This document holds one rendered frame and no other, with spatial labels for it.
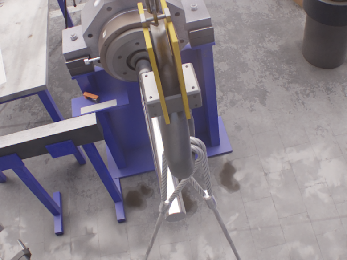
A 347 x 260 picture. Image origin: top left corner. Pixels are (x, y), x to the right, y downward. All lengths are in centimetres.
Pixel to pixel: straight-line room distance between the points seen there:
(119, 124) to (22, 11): 101
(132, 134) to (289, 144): 105
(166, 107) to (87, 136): 166
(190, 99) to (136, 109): 215
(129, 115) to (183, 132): 217
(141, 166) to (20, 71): 102
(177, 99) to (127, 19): 142
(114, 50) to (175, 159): 140
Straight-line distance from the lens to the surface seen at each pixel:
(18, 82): 235
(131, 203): 268
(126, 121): 261
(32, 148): 210
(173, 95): 38
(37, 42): 254
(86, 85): 214
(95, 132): 201
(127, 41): 177
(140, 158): 281
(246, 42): 346
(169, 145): 41
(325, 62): 327
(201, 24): 199
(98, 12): 185
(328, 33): 306
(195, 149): 47
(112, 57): 182
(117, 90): 216
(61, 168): 297
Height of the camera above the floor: 237
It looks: 54 degrees down
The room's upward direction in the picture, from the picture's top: 15 degrees counter-clockwise
